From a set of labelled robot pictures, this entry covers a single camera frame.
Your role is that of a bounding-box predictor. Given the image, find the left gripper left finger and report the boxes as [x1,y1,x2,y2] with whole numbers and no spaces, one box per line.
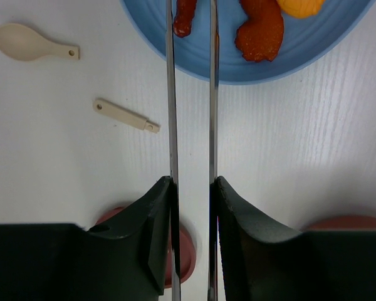
[0,177,171,300]

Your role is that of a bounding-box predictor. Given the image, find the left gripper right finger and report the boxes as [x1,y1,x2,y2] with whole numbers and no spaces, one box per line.
[214,177,376,300]

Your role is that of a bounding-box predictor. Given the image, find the long metal tongs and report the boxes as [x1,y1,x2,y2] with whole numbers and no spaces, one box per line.
[165,1,219,300]

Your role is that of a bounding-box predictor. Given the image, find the red lid left front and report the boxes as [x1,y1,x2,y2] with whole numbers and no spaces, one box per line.
[95,203,197,288]

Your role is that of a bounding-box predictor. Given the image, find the red steel bowl centre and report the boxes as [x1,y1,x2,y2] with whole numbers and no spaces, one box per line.
[305,215,376,231]

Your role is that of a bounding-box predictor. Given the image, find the red orange carrot slice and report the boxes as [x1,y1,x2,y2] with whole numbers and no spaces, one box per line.
[235,0,285,63]

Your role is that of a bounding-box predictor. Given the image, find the blue plate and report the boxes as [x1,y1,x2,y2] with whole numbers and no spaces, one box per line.
[121,1,374,85]

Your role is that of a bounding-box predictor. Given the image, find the orange food slices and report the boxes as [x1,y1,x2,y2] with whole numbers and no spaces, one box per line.
[277,0,325,19]

